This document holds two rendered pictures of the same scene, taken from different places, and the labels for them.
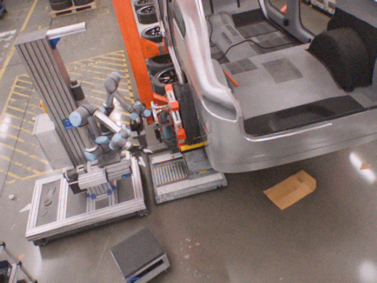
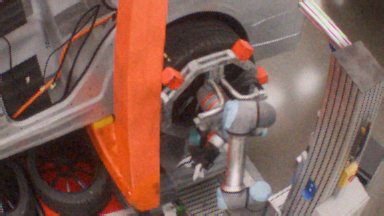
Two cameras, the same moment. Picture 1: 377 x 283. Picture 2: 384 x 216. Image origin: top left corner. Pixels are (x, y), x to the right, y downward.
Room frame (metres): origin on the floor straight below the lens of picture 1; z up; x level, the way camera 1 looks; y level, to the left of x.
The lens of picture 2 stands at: (4.25, 2.20, 3.62)
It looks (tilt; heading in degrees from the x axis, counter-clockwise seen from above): 49 degrees down; 241
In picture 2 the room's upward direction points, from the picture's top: 5 degrees clockwise
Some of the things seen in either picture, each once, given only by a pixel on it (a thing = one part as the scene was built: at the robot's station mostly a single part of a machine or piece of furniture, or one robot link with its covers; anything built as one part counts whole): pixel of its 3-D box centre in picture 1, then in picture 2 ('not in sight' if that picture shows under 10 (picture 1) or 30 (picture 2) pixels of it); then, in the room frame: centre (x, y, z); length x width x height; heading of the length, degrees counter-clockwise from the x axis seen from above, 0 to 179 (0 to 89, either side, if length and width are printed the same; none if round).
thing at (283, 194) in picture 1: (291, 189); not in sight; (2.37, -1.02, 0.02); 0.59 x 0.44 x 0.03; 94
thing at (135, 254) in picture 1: (141, 260); (361, 164); (1.79, 0.62, 0.17); 0.43 x 0.36 x 0.34; 115
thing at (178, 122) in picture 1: (175, 117); (209, 95); (2.96, 0.05, 0.85); 0.54 x 0.07 x 0.54; 4
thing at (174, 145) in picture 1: (181, 140); (148, 180); (3.30, 0.04, 0.26); 0.42 x 0.18 x 0.35; 94
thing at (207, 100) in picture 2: (169, 119); (217, 105); (2.96, 0.12, 0.85); 0.21 x 0.14 x 0.14; 94
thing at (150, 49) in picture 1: (157, 44); not in sight; (5.43, 0.12, 0.69); 0.52 x 0.17 x 0.35; 94
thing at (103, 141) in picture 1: (102, 144); not in sight; (2.58, 0.77, 0.98); 0.13 x 0.12 x 0.14; 142
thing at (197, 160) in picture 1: (197, 150); (187, 138); (2.97, -0.12, 0.32); 0.40 x 0.30 x 0.28; 4
